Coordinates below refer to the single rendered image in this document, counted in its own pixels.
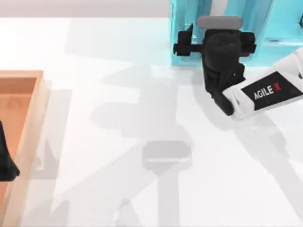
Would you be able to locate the light blue rack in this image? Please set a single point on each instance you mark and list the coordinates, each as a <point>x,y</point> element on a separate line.
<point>181,16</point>

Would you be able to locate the shallow salmon-coloured box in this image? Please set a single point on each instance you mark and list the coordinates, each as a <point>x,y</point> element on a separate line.
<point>28,118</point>

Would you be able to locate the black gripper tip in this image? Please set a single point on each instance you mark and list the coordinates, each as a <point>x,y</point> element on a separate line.
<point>6,165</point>

